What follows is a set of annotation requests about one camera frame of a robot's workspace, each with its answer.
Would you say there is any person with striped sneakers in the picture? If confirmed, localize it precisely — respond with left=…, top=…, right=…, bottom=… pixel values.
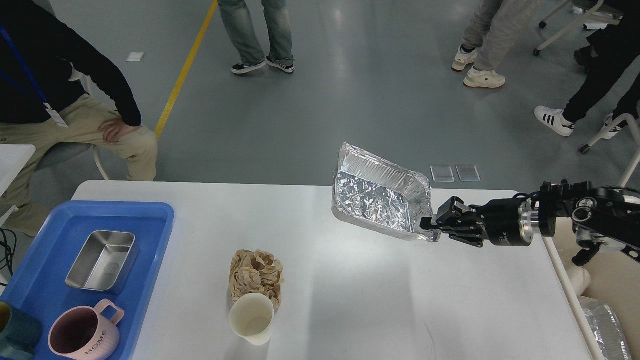
left=534, top=0, right=640, bottom=137

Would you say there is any person in black shoes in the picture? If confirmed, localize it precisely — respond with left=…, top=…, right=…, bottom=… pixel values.
left=573, top=45, right=598, bottom=74

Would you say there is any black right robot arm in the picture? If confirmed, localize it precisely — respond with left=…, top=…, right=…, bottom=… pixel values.
left=420, top=180, right=640, bottom=267

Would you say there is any floor plate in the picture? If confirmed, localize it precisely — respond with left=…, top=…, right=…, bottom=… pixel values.
left=455, top=164, right=482, bottom=182
left=430, top=165, right=455, bottom=183

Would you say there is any person in blue jeans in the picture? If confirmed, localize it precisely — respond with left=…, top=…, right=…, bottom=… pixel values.
left=217, top=0, right=296, bottom=75

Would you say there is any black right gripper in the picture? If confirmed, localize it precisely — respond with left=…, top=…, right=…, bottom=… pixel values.
left=419, top=196, right=540, bottom=248

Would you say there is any white chair leg right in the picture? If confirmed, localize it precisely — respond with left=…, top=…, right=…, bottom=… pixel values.
left=578, top=113, right=640, bottom=187

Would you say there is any person in black sweater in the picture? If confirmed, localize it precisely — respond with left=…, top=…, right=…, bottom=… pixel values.
left=0, top=0, right=158, bottom=237

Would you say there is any crumpled brown paper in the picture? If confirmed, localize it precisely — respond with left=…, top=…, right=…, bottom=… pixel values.
left=229, top=249, right=285, bottom=310

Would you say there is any white rolling chair frame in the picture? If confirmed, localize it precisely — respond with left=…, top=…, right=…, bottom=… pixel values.
left=532, top=0, right=624, bottom=57

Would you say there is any right floor plate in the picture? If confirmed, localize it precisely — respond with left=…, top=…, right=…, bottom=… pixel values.
left=455, top=164, right=482, bottom=182

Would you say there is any white paper cup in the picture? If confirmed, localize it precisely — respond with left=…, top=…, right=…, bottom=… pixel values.
left=229, top=292, right=275, bottom=346

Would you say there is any white paper scrap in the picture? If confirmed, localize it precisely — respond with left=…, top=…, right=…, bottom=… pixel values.
left=125, top=52, right=146, bottom=63

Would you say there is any teal cup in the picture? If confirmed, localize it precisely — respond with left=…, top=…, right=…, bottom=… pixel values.
left=0, top=301, right=42, bottom=360

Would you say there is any small white side table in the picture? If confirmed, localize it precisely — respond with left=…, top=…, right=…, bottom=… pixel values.
left=0, top=144, right=35, bottom=199

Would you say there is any stainless steel tray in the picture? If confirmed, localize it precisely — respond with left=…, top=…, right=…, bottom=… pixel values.
left=65, top=230, right=139, bottom=295

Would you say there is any beige plastic bin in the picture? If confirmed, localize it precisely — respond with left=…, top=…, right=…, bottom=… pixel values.
left=534, top=219, right=640, bottom=360

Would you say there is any blue plastic tray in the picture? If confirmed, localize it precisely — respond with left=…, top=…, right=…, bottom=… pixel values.
left=1, top=201, right=175, bottom=360

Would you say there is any foil container in bin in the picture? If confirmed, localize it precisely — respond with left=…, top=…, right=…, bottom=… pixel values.
left=579, top=296, right=632, bottom=360

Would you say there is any aluminium foil container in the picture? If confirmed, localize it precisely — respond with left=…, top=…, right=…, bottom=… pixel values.
left=331, top=142, right=441, bottom=243

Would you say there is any white object in bin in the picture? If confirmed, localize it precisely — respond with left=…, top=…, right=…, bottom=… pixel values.
left=565, top=264, right=592, bottom=297

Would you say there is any pink mug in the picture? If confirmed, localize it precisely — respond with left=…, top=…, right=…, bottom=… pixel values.
left=47, top=298, right=126, bottom=360

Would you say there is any left floor plate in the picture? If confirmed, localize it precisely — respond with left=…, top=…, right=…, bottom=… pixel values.
left=430, top=165, right=455, bottom=183

